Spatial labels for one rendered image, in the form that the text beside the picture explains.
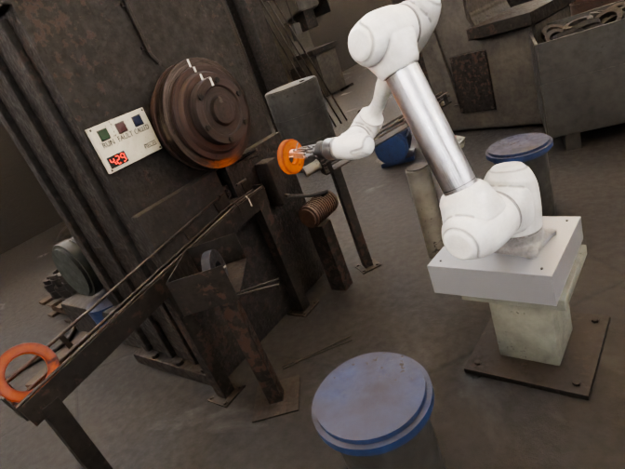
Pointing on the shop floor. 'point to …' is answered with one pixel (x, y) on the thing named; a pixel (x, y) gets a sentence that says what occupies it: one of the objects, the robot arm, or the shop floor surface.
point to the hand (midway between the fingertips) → (289, 153)
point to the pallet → (57, 288)
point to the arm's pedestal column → (541, 349)
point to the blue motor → (396, 150)
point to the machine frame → (80, 149)
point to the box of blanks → (581, 73)
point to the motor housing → (325, 239)
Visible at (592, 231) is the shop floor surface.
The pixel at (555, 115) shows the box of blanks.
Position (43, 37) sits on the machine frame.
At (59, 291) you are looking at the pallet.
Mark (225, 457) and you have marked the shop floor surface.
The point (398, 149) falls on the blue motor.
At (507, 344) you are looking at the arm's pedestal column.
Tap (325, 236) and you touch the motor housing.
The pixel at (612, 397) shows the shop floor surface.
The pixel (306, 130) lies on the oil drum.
